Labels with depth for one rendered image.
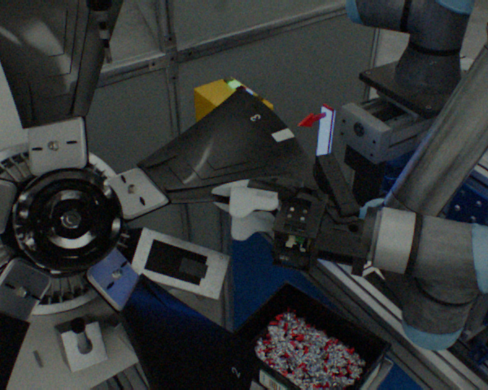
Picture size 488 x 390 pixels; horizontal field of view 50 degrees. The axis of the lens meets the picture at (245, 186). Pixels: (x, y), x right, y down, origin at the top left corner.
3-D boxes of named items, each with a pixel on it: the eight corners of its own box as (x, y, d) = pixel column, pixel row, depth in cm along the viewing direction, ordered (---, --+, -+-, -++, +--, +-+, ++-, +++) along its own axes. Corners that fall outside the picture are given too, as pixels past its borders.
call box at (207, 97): (195, 127, 120) (192, 87, 114) (231, 114, 125) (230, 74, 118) (235, 162, 110) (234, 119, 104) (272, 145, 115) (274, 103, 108)
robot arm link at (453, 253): (498, 314, 60) (521, 265, 55) (399, 292, 63) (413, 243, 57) (494, 266, 66) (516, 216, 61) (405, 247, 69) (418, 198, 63)
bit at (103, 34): (108, 59, 58) (100, 13, 55) (116, 61, 58) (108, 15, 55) (102, 63, 57) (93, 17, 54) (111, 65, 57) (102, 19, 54)
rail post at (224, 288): (224, 364, 182) (215, 191, 132) (233, 357, 183) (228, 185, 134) (230, 372, 179) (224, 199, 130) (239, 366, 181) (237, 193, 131)
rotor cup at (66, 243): (-29, 218, 66) (-31, 212, 54) (63, 149, 72) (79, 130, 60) (50, 301, 69) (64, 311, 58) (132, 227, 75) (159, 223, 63)
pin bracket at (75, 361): (53, 325, 83) (60, 334, 75) (87, 314, 86) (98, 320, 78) (63, 361, 83) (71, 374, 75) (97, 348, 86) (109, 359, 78)
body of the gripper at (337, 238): (265, 226, 61) (370, 248, 58) (284, 176, 66) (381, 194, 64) (267, 265, 66) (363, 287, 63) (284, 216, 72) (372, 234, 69)
